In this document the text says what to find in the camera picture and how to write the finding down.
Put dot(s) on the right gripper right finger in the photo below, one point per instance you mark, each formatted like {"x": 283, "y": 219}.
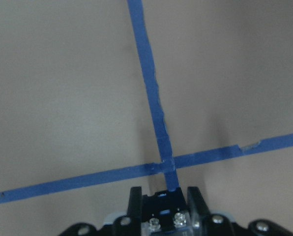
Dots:
{"x": 204, "y": 222}

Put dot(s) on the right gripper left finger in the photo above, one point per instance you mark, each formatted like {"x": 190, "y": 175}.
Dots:
{"x": 130, "y": 223}

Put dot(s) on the yellow push button switch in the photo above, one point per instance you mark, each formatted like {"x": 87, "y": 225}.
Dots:
{"x": 165, "y": 214}

